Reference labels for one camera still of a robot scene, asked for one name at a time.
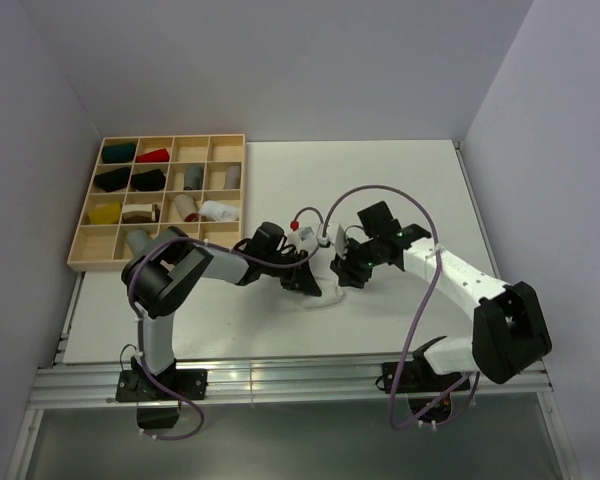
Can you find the yellow rolled sock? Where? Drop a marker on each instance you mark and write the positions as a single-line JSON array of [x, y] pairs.
[[108, 214]]

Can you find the white brown rolled sock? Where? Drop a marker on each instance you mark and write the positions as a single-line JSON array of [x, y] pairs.
[[138, 213]]

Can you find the black rolled sock right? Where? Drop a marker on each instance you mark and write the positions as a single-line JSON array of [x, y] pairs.
[[149, 181]]

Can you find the grey sock with black stripes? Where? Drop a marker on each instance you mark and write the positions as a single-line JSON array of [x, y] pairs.
[[139, 242]]

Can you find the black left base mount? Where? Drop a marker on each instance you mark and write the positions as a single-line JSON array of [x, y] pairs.
[[156, 409]]

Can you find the black rolled sock left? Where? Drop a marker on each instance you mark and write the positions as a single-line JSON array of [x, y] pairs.
[[113, 180]]

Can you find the dark green rolled sock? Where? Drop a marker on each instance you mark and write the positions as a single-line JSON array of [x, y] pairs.
[[118, 153]]

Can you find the wooden compartment tray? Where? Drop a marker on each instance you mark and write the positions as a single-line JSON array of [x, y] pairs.
[[102, 247]]

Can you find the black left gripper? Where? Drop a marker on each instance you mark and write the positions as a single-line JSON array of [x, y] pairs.
[[301, 281]]

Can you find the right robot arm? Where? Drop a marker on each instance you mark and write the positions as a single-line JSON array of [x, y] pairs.
[[508, 328]]

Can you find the red rolled sock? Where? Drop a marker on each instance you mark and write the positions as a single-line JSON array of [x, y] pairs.
[[155, 156]]

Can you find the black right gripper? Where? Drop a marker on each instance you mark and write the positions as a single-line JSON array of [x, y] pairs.
[[347, 271]]

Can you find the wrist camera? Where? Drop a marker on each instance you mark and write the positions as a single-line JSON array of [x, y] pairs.
[[332, 235], [302, 236]]

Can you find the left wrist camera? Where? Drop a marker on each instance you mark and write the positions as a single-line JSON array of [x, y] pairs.
[[302, 236]]

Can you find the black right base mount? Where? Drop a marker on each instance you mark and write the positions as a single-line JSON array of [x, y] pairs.
[[416, 377]]

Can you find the aluminium frame rail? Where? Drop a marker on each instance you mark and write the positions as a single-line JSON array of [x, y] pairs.
[[284, 380]]

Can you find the light grey rolled sock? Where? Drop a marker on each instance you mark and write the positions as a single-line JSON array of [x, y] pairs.
[[233, 178]]

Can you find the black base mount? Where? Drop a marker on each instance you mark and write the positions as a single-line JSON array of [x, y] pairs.
[[416, 377], [156, 409]]

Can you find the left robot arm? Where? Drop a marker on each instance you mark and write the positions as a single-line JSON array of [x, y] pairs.
[[163, 273]]

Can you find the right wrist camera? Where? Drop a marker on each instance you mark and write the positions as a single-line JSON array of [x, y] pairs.
[[332, 235]]

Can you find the beige rolled sock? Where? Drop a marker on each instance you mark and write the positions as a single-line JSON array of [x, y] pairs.
[[186, 208]]

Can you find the black rolled sock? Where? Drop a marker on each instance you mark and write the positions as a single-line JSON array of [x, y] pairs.
[[149, 181], [113, 180]]

